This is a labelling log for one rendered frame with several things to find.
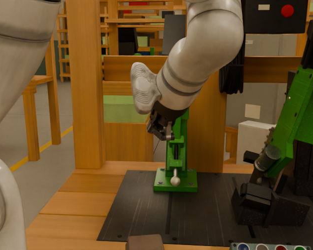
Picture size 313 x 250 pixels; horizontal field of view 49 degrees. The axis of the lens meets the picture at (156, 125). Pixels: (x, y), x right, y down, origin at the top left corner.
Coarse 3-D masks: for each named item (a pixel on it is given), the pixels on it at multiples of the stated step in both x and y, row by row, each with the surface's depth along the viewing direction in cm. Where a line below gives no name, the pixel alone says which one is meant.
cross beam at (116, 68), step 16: (112, 64) 122; (128, 64) 122; (160, 64) 121; (256, 64) 118; (272, 64) 117; (288, 64) 117; (112, 80) 123; (128, 80) 123; (256, 80) 119; (272, 80) 119
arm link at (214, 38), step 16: (208, 16) 40; (224, 16) 40; (192, 32) 41; (208, 32) 39; (224, 32) 39; (240, 32) 40; (176, 48) 49; (192, 48) 42; (208, 48) 40; (224, 48) 40; (176, 64) 48; (192, 64) 45; (208, 64) 44; (224, 64) 45; (176, 80) 51; (192, 80) 49
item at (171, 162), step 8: (168, 144) 104; (176, 144) 101; (184, 144) 103; (168, 152) 102; (176, 152) 100; (184, 152) 102; (168, 160) 101; (176, 160) 98; (184, 160) 101; (168, 168) 100; (176, 168) 98; (184, 168) 100
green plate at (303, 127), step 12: (300, 72) 81; (312, 72) 74; (300, 84) 79; (312, 84) 73; (288, 96) 84; (300, 96) 77; (312, 96) 75; (288, 108) 82; (300, 108) 75; (312, 108) 76; (288, 120) 80; (300, 120) 75; (312, 120) 76; (276, 132) 86; (288, 132) 78; (300, 132) 77; (312, 132) 77; (276, 144) 83
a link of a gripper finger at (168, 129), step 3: (168, 123) 61; (171, 123) 61; (168, 126) 62; (165, 129) 62; (168, 129) 62; (159, 132) 63; (162, 132) 63; (165, 132) 62; (168, 132) 62; (171, 132) 63; (168, 135) 62; (168, 138) 62
